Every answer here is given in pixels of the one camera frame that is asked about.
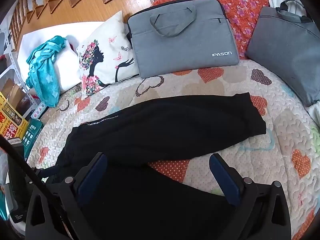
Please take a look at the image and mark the heart patterned quilt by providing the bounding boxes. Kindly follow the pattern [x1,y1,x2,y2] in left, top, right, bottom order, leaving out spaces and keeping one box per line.
[25,60,320,240]

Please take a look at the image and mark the teal star towel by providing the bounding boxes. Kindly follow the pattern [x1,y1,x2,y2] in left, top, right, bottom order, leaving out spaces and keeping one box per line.
[26,35,67,107]

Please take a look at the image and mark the brown cardboard box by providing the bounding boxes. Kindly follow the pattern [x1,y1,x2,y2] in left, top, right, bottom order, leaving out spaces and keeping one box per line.
[0,77,28,110]

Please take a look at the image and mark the white metal rack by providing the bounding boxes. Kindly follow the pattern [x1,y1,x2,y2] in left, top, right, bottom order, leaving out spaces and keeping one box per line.
[0,20,40,105]

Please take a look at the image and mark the paint palette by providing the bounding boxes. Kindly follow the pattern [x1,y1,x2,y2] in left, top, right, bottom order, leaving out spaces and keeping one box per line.
[31,102,47,119]

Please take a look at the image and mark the wooden bed headboard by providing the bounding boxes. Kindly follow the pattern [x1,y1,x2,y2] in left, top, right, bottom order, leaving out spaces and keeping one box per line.
[10,0,165,48]

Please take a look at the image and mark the black pants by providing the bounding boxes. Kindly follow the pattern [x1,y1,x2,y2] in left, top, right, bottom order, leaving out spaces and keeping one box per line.
[47,92,267,240]

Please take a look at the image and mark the grey laptop bag with logo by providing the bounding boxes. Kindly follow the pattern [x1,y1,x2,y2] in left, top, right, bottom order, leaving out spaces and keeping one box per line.
[127,0,240,78]

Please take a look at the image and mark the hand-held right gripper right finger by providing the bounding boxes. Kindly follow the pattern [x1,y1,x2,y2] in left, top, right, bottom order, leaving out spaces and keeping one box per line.
[209,153,292,240]

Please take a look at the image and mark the green box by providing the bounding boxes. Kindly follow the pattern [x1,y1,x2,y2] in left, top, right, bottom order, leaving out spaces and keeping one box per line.
[21,119,43,160]

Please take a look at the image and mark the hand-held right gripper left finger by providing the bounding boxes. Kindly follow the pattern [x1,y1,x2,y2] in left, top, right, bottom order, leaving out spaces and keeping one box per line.
[25,152,108,240]

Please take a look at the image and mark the red floral pillow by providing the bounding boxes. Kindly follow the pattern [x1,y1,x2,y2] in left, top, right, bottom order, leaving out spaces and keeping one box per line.
[152,0,272,60]

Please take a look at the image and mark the plain grey laptop bag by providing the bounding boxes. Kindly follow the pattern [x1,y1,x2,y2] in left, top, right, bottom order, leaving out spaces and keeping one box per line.
[245,0,320,107]

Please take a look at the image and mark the printed figure cushion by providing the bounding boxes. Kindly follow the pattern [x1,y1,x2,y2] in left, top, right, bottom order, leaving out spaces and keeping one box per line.
[76,10,139,97]

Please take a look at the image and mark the yellow box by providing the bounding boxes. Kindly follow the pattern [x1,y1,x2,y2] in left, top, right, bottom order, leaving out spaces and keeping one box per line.
[0,92,29,140]

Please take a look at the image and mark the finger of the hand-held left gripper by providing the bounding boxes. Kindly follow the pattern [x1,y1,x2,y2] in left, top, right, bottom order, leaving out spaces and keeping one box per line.
[34,165,62,178]

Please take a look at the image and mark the white pillow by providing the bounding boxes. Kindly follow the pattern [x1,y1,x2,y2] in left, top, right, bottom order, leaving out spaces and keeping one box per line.
[19,21,105,93]

